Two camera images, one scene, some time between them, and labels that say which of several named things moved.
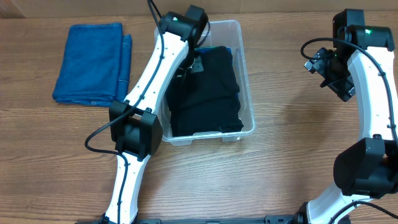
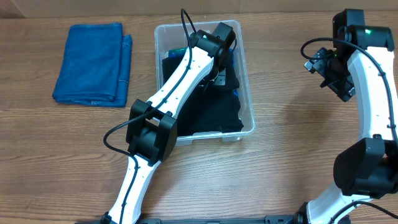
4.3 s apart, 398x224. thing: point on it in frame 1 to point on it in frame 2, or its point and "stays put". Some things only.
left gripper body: [194, 65] to [216, 78]
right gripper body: [333, 76] stays put
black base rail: [269, 219] stays put
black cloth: [204, 106] stays put
